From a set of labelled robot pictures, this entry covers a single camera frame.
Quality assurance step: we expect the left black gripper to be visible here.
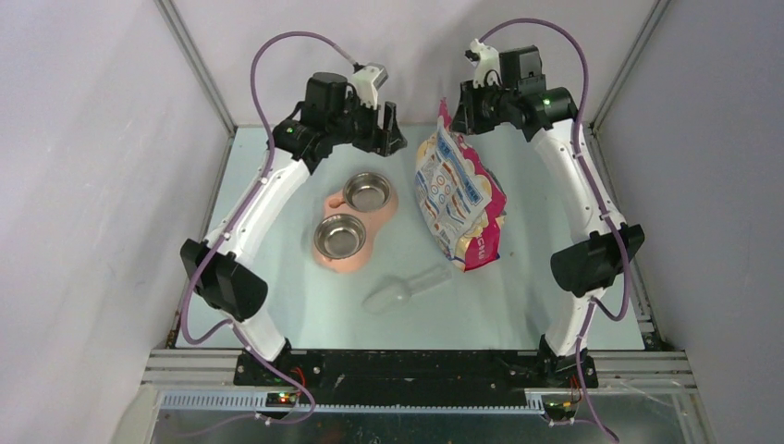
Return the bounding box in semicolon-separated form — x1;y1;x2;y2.
328;92;407;157

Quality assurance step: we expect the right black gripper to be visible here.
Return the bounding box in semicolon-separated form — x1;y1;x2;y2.
450;77;518;135

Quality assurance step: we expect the pink pet food bag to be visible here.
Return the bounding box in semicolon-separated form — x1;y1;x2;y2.
414;100;507;272

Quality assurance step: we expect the clear plastic scoop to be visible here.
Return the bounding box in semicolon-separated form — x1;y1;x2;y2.
361;265;452;315

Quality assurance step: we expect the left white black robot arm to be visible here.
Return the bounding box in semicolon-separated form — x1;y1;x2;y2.
180;64;407;386

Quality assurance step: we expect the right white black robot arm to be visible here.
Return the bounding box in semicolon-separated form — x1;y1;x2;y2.
450;40;644;387

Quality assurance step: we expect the far steel bowl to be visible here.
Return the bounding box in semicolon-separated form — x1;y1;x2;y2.
342;172;392;213

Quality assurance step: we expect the steel bowl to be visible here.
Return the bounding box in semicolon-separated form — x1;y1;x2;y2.
313;214;366;260
342;172;392;213

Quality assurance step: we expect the near steel bowl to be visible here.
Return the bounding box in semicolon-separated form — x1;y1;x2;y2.
313;214;366;260

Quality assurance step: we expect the pink double bowl feeder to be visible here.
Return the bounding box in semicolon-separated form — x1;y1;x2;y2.
312;172;398;274

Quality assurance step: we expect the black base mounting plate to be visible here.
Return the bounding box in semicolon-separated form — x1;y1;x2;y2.
233;350;599;407

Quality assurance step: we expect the left controller board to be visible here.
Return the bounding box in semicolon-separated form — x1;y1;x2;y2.
264;392;299;408

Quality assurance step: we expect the controller board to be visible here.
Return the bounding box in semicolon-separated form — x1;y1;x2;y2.
542;401;579;426
264;392;299;408

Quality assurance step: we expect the right controller board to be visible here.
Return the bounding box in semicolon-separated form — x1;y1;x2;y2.
542;401;579;426

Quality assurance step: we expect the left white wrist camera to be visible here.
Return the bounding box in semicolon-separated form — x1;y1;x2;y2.
349;63;388;110

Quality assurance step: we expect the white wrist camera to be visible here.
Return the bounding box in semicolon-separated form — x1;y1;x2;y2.
464;39;501;88
349;63;388;110

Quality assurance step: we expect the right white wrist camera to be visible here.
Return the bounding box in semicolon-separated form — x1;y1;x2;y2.
464;39;501;88

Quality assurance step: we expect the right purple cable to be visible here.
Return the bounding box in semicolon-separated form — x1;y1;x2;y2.
477;18;633;444

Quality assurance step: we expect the purple cable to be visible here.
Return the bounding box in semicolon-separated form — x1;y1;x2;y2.
180;31;362;427
477;18;633;444

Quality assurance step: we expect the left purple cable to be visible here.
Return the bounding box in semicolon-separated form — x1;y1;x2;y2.
180;31;362;427

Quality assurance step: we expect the right corner aluminium post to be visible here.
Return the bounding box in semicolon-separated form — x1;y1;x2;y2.
592;0;672;132

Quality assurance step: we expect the corner aluminium post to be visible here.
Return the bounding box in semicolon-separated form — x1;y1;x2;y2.
592;0;672;132
153;0;238;136

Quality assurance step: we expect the left corner aluminium post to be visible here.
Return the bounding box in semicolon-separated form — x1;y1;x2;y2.
153;0;238;136

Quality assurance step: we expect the aluminium front frame rail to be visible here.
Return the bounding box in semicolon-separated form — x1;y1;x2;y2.
142;349;697;414

